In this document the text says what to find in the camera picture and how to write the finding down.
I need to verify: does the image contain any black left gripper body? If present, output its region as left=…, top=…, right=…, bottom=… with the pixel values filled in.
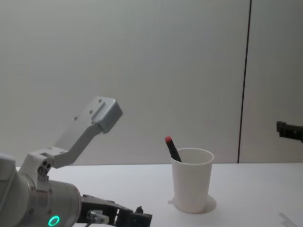
left=77, top=194, right=153, bottom=227

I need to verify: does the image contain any white plastic cup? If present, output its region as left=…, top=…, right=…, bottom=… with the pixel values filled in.
left=170, top=148, right=215, bottom=214

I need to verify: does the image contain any black pen with red cap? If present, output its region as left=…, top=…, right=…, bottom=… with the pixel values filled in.
left=164, top=136, right=183, bottom=163

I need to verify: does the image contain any thin dark cable silver plug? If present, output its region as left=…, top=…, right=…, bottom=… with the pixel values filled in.
left=84, top=210, right=111, bottom=227

